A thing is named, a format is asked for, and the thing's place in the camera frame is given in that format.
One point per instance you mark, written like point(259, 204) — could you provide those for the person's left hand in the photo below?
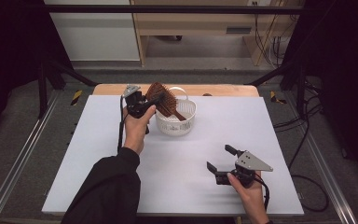
point(136, 130)

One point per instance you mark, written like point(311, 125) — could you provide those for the black curtain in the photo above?
point(345, 62)
point(9, 56)

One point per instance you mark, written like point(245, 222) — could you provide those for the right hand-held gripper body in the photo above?
point(248, 169)

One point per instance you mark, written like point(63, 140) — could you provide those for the white plastic basket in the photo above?
point(180, 123)

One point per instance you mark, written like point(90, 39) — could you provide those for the aluminium floor rail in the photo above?
point(18, 155)
point(329, 174)

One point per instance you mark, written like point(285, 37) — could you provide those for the black metal frame stand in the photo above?
point(300, 87)
point(42, 90)

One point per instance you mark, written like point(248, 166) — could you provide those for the brown wooden hairbrush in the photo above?
point(164, 101)

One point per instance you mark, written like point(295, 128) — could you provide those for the person's right hand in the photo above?
point(251, 199)

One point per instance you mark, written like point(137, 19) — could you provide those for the light wooden desk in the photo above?
point(199, 21)

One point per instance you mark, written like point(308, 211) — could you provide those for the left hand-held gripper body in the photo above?
point(134, 104)

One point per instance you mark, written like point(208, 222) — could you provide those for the yellow black floor tape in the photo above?
point(76, 97)
point(275, 98)

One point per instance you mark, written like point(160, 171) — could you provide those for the white cabinet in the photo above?
point(96, 34)

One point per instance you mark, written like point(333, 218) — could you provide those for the black horizontal frame bar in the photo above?
point(167, 9)

